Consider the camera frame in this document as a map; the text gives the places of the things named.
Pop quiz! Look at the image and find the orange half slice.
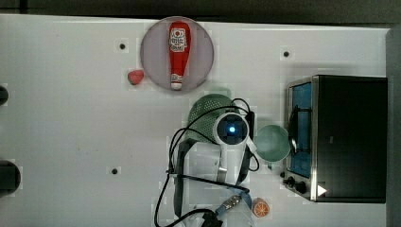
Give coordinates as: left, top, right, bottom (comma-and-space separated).
252, 198, 270, 218

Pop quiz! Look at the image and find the black toaster oven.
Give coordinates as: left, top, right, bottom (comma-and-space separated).
281, 75, 388, 203

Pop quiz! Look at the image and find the red strawberry near plate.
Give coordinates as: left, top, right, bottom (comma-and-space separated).
128, 70, 145, 85

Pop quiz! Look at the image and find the green mug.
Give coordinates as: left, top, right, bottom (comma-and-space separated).
254, 125, 290, 171

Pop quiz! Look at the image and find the green oval strainer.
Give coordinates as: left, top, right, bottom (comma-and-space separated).
184, 87, 232, 143

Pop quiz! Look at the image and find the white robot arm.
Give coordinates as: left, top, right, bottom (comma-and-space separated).
173, 113, 255, 224

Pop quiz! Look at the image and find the red ketchup bottle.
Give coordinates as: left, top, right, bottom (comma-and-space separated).
168, 21, 191, 90

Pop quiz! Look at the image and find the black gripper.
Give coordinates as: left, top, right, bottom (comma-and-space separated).
245, 111, 255, 139

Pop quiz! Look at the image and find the blue small bowl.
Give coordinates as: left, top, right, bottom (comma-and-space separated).
240, 192, 252, 209

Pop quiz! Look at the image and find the grey round plate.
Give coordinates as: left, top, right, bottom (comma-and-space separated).
140, 16, 215, 92

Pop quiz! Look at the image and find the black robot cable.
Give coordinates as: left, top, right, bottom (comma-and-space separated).
153, 97, 261, 227

